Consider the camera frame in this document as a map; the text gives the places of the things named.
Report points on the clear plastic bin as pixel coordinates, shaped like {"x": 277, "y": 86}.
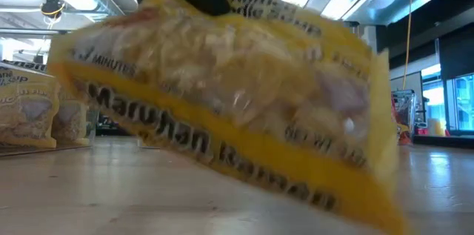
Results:
{"x": 407, "y": 109}
{"x": 94, "y": 127}

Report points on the red Saucy Noods packet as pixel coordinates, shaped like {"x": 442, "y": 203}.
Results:
{"x": 403, "y": 136}

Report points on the long ceiling light strip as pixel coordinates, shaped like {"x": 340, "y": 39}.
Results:
{"x": 29, "y": 32}

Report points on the grey partition panel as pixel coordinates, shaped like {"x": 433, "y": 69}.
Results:
{"x": 405, "y": 83}

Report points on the small red object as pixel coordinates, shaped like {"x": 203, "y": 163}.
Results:
{"x": 422, "y": 131}

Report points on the yellow container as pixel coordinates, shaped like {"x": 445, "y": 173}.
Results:
{"x": 438, "y": 128}

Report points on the bright glass window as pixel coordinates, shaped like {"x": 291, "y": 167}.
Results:
{"x": 463, "y": 101}

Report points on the black metal table frame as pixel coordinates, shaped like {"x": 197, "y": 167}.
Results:
{"x": 444, "y": 142}

